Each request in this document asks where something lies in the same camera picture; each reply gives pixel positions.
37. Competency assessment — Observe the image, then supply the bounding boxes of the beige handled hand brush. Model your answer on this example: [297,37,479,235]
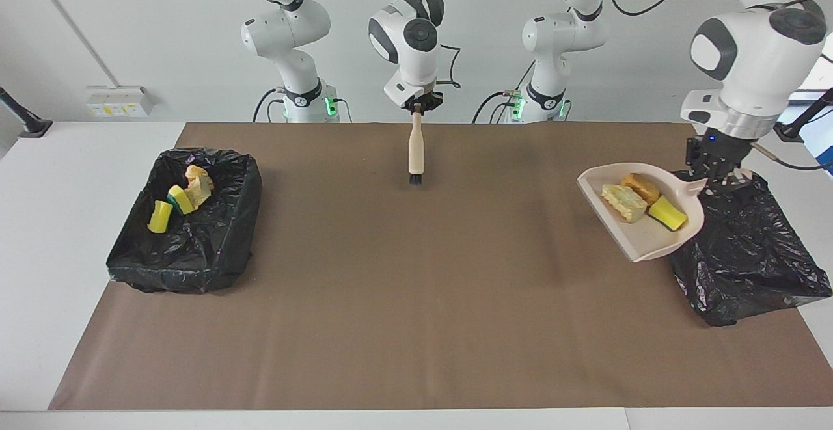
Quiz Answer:
[407,111,425,187]

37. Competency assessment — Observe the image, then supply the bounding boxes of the curved yellow sponge wedge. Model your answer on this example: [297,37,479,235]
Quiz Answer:
[648,195,689,232]

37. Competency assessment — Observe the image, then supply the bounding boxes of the brown peanut shaped piece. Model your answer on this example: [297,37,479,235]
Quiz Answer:
[621,173,661,206]

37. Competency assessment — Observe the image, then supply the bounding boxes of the pale foam chunk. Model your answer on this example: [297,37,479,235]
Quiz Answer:
[601,184,649,224]

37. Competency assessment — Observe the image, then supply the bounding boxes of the pink plastic dustpan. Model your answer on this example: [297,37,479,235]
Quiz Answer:
[577,163,708,263]

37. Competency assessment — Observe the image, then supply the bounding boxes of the angular beige foam chunk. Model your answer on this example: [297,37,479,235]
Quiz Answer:
[184,176,215,209]

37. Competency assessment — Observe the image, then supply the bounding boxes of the small yellow sponge piece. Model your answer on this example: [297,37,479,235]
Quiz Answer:
[167,185,195,215]

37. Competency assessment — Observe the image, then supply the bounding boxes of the notched yellow sponge piece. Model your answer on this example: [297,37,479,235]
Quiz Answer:
[148,200,174,234]

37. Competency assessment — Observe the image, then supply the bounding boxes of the empty black bag lined bin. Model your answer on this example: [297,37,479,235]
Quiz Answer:
[669,168,833,327]

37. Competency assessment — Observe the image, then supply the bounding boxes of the black bag lined trash bin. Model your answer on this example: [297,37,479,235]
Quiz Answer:
[106,148,263,295]

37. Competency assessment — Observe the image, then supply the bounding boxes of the brown table mat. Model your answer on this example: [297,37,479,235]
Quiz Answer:
[48,122,833,411]

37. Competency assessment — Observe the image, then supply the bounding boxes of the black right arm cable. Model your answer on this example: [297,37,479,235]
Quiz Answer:
[433,43,463,89]

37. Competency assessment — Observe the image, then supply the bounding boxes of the black left base cables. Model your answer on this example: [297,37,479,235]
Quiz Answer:
[474,90,525,124]

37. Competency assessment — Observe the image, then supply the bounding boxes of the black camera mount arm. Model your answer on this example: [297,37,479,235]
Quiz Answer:
[0,87,53,138]
[774,88,833,143]

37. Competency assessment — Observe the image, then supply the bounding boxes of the black right base cable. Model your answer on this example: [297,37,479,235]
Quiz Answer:
[253,87,287,123]

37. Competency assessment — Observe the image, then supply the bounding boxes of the white wall socket box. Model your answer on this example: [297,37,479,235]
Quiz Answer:
[85,85,154,118]

